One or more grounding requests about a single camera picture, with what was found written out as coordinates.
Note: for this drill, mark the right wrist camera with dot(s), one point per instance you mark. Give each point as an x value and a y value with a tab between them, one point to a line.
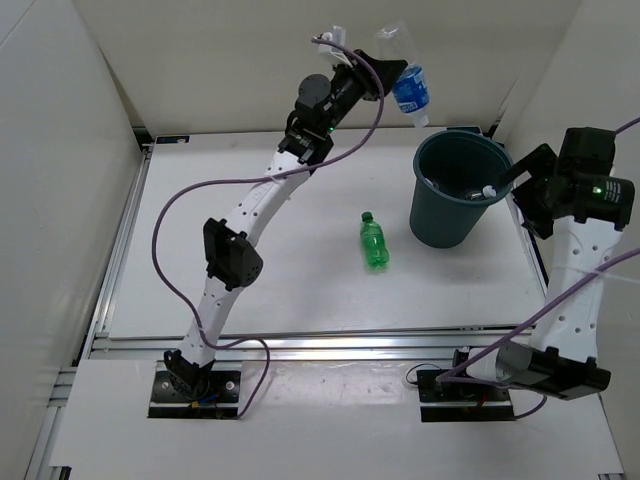
586	150

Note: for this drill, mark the clear bottle blue label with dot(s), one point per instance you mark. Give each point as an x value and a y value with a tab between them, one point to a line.
489	192
395	42

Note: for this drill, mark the green plastic bottle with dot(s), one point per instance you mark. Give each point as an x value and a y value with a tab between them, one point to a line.
372	243

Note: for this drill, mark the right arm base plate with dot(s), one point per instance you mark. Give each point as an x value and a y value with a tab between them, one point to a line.
447	402

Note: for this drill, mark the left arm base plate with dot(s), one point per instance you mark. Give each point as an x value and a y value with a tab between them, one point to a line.
216	399

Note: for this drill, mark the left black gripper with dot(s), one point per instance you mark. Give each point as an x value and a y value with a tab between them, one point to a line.
386	72

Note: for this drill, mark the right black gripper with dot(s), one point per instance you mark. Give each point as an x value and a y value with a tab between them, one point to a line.
537	220

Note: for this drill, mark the dark teal plastic bin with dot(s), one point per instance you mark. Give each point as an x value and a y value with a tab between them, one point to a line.
447	165

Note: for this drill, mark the aluminium front rail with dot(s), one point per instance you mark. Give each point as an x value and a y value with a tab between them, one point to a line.
358	345

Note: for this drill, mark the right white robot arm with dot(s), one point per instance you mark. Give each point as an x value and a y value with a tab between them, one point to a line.
560	358

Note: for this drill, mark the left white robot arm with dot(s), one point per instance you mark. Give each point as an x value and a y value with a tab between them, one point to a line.
232	261

